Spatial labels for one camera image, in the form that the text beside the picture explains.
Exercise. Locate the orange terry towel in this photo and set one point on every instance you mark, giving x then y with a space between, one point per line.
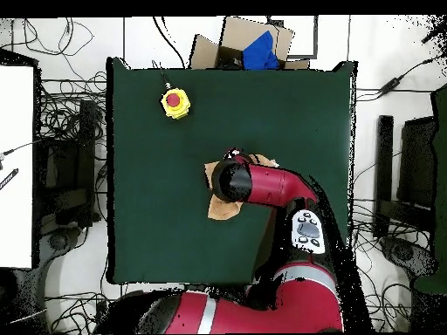
223 211

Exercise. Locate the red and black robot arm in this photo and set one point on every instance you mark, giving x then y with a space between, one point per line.
272 185

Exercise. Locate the dark green table cloth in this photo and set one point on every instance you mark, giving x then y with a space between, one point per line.
297 139

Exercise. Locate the yellow emergency stop button box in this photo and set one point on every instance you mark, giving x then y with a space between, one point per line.
173 104

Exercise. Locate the blue garment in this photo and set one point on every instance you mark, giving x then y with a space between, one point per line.
260 52

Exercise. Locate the brown cardboard box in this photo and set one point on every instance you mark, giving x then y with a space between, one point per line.
234 33

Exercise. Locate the black framed white panel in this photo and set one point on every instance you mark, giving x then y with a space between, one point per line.
315 35

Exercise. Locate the black stand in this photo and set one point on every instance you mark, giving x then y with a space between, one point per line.
384 157
85 157

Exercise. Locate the black chair base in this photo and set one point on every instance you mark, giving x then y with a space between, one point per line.
401 253

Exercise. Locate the black striped bar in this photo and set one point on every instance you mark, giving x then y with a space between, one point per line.
8 178

